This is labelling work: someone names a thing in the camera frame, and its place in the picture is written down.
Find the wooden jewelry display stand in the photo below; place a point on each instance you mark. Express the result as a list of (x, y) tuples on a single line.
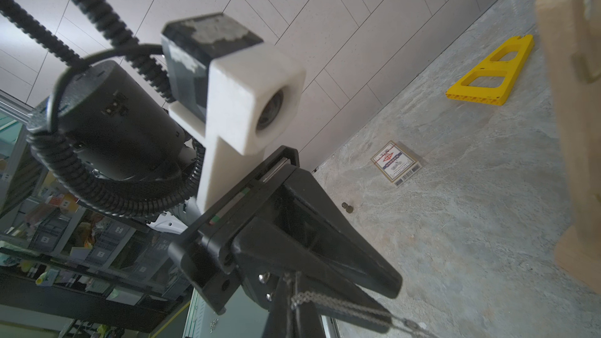
[(570, 35)]

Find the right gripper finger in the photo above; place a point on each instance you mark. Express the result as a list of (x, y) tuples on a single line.
[(290, 314)]

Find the small card box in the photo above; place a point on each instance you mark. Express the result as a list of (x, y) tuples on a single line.
[(395, 163)]

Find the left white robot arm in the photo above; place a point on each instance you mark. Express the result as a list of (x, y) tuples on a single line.
[(139, 129)]

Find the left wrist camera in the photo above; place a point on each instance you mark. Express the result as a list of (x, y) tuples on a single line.
[(234, 93)]

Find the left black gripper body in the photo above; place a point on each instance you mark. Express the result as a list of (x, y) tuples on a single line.
[(278, 186)]

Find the yellow triangular plastic piece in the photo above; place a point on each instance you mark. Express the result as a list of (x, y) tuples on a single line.
[(506, 63)]

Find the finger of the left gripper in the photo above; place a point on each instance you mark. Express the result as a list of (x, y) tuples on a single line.
[(340, 270)]

